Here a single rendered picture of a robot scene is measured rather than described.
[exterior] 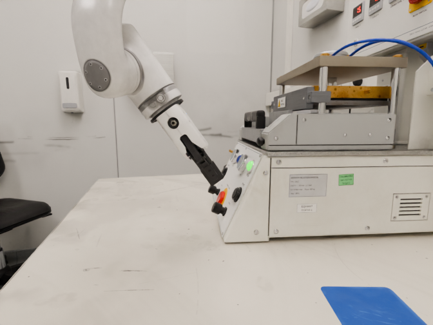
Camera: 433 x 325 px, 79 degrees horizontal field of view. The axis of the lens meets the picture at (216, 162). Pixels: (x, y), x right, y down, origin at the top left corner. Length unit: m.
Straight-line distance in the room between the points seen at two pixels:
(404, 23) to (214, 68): 1.54
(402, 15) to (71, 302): 0.82
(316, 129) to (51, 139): 1.85
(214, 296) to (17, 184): 1.96
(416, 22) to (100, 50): 0.61
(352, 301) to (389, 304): 0.05
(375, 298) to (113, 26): 0.52
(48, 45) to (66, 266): 1.79
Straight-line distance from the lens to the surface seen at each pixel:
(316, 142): 0.53
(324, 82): 0.57
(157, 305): 0.39
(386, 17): 0.82
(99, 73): 0.44
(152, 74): 0.50
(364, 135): 0.58
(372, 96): 0.66
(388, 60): 0.64
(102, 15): 0.45
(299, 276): 0.46
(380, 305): 0.44
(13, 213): 1.83
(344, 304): 0.42
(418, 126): 0.66
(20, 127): 2.17
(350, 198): 0.58
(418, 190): 0.66
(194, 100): 2.04
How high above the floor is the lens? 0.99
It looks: 9 degrees down
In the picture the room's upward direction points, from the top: straight up
